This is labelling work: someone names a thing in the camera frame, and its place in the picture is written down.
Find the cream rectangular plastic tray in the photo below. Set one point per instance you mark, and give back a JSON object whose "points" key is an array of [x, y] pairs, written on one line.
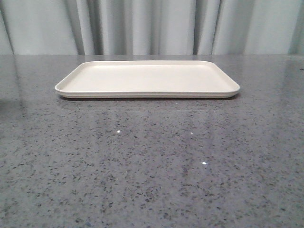
{"points": [[147, 78]]}

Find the pale grey-green curtain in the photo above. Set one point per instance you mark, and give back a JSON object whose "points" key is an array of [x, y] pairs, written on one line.
{"points": [[151, 27]]}

